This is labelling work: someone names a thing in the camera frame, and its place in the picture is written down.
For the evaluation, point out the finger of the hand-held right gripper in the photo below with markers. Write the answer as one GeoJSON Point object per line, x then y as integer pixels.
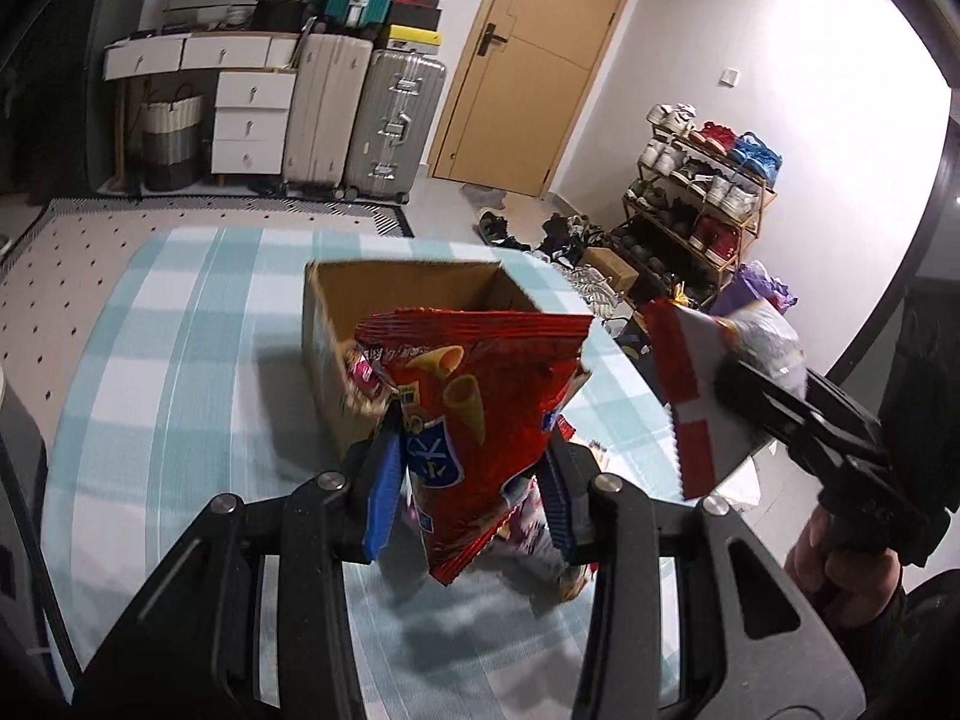
{"type": "Point", "coordinates": [780, 412]}
{"type": "Point", "coordinates": [840, 405]}

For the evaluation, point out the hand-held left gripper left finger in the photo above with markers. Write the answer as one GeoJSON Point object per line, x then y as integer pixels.
{"type": "Point", "coordinates": [382, 495]}

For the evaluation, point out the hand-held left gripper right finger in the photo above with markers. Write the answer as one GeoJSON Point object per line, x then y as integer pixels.
{"type": "Point", "coordinates": [559, 510]}

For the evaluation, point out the white packet with red edge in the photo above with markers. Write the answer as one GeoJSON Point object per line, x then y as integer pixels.
{"type": "Point", "coordinates": [705, 390]}

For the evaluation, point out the large red chip bag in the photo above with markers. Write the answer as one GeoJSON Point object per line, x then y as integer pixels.
{"type": "Point", "coordinates": [480, 427]}

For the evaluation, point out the brown cardboard box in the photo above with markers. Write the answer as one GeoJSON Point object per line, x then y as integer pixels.
{"type": "Point", "coordinates": [390, 289]}

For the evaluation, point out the person's right hand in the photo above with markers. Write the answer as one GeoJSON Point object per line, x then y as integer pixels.
{"type": "Point", "coordinates": [847, 585]}

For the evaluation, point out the purple gift bag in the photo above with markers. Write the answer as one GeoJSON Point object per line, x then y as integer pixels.
{"type": "Point", "coordinates": [757, 285]}

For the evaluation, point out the wooden shoe rack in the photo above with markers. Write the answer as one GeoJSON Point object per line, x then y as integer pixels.
{"type": "Point", "coordinates": [761, 210]}

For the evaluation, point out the checked teal tablecloth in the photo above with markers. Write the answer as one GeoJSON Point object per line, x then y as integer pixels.
{"type": "Point", "coordinates": [187, 390]}

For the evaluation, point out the small brown carton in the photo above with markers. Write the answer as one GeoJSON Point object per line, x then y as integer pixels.
{"type": "Point", "coordinates": [607, 264]}

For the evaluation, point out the rows of shoes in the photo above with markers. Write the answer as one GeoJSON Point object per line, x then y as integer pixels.
{"type": "Point", "coordinates": [720, 180]}

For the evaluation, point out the pile of floor shoes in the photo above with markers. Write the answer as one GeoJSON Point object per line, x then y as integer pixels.
{"type": "Point", "coordinates": [562, 232]}

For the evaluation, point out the grey door mat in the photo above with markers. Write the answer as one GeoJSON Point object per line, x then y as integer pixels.
{"type": "Point", "coordinates": [484, 195]}

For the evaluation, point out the marble top side cabinet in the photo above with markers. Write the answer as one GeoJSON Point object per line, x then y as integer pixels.
{"type": "Point", "coordinates": [19, 480]}

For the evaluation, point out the silver suitcase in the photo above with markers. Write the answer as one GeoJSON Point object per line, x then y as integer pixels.
{"type": "Point", "coordinates": [394, 127]}

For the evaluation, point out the beige suitcase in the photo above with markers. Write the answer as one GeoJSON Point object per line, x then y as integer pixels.
{"type": "Point", "coordinates": [322, 120]}

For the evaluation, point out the white drawer desk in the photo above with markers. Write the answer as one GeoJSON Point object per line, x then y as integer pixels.
{"type": "Point", "coordinates": [247, 127]}

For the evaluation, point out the woven laundry basket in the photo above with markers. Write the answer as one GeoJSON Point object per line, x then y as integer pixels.
{"type": "Point", "coordinates": [172, 142]}

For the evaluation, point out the wooden door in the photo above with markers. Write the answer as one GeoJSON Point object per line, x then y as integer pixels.
{"type": "Point", "coordinates": [540, 67]}

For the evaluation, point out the yellow and black shoe box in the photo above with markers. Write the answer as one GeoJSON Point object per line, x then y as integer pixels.
{"type": "Point", "coordinates": [409, 39]}

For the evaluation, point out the plain black shoe box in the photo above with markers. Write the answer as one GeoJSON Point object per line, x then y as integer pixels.
{"type": "Point", "coordinates": [414, 18]}

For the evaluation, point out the black case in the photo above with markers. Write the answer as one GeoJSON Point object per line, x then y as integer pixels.
{"type": "Point", "coordinates": [277, 15]}

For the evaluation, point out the white light switch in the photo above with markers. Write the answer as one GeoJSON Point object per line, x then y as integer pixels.
{"type": "Point", "coordinates": [728, 77]}

